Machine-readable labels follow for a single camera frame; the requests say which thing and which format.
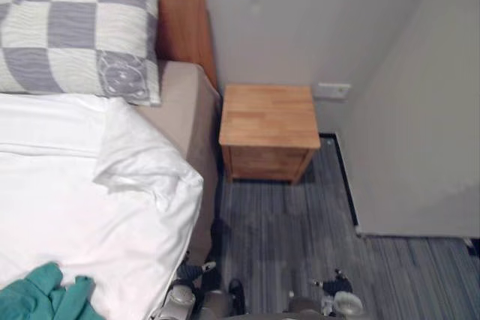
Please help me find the black baseboard strip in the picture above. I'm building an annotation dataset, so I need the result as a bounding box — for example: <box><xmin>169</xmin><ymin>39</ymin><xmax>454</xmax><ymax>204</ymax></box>
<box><xmin>319</xmin><ymin>132</ymin><xmax>364</xmax><ymax>238</ymax></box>

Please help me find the robot silver body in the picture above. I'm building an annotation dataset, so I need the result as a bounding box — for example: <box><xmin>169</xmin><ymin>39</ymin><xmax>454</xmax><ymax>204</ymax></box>
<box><xmin>201</xmin><ymin>288</ymin><xmax>341</xmax><ymax>320</ymax></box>

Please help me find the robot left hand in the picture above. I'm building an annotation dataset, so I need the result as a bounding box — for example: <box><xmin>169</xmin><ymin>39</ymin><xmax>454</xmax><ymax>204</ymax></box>
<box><xmin>175</xmin><ymin>259</ymin><xmax>218</xmax><ymax>285</ymax></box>

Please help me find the white duvet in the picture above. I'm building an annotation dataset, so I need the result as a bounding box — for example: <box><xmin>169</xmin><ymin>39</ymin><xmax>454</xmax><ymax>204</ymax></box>
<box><xmin>0</xmin><ymin>91</ymin><xmax>206</xmax><ymax>320</ymax></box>

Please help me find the black object at wall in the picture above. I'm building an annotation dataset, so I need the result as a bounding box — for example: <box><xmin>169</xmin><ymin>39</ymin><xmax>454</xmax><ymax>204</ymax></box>
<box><xmin>463</xmin><ymin>236</ymin><xmax>480</xmax><ymax>258</ymax></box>

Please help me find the green cloth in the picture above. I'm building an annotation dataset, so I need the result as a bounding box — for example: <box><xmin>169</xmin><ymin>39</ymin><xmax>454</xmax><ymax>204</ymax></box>
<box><xmin>0</xmin><ymin>262</ymin><xmax>101</xmax><ymax>320</ymax></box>

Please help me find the grey white checkered pillow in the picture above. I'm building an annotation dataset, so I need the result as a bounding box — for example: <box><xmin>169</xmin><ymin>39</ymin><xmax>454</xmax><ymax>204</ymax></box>
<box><xmin>0</xmin><ymin>0</ymin><xmax>163</xmax><ymax>107</ymax></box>

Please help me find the wooden headboard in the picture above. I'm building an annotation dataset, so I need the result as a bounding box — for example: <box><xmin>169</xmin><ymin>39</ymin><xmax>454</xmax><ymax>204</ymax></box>
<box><xmin>156</xmin><ymin>0</ymin><xmax>220</xmax><ymax>89</ymax></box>

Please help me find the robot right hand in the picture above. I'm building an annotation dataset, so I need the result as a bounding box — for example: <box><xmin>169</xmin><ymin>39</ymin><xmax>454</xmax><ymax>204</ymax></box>
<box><xmin>312</xmin><ymin>268</ymin><xmax>356</xmax><ymax>296</ymax></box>

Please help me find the wooden nightstand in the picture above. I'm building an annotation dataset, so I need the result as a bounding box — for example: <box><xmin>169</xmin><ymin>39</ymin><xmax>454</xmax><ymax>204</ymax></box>
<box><xmin>218</xmin><ymin>84</ymin><xmax>322</xmax><ymax>185</ymax></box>

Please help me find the white wall socket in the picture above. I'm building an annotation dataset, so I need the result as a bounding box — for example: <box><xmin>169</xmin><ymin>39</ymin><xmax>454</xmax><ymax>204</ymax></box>
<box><xmin>317</xmin><ymin>82</ymin><xmax>352</xmax><ymax>101</ymax></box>

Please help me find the beige sheeted mattress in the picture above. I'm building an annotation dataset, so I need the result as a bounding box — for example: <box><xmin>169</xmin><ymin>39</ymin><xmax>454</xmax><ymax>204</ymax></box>
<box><xmin>133</xmin><ymin>60</ymin><xmax>225</xmax><ymax>265</ymax></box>

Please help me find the robot dark foot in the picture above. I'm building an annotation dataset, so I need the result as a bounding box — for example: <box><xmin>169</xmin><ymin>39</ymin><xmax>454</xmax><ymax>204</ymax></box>
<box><xmin>227</xmin><ymin>278</ymin><xmax>246</xmax><ymax>309</ymax></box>

